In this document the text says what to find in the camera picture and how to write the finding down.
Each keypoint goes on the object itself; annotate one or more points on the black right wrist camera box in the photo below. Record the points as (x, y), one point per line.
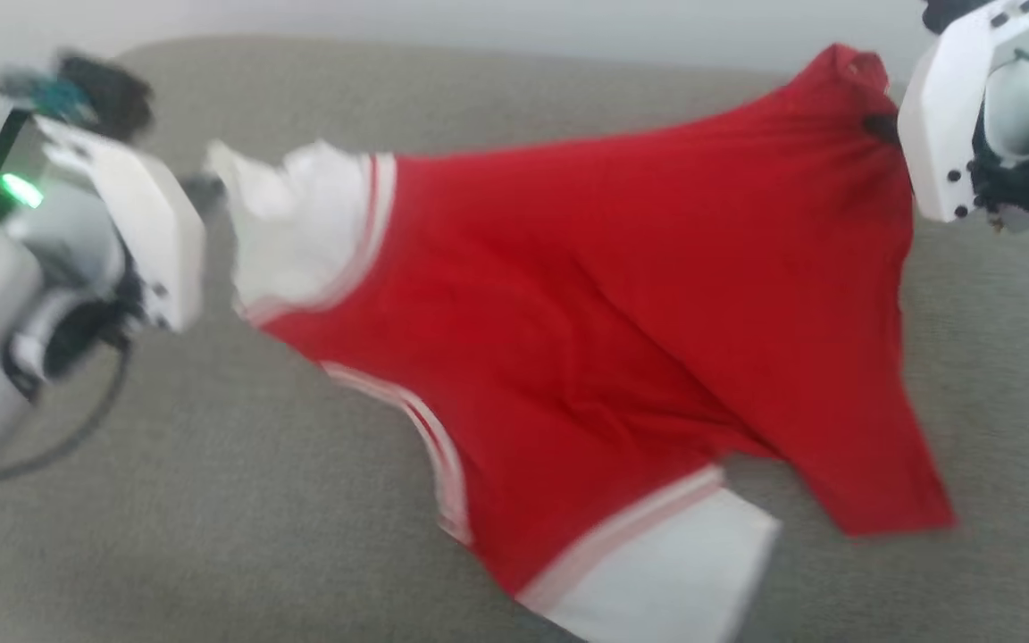
(957, 11)

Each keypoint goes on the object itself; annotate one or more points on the red and white jersey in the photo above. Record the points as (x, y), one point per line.
(604, 295)

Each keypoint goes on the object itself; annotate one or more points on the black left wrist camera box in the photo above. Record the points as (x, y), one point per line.
(108, 94)

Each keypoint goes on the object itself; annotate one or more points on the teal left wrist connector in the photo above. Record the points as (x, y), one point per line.
(46, 91)

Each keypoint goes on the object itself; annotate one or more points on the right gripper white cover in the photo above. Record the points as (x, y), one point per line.
(948, 116)

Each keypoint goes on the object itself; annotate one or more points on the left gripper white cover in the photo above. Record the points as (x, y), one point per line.
(135, 223)

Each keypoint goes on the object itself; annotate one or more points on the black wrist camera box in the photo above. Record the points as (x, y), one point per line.
(108, 94)
(957, 11)

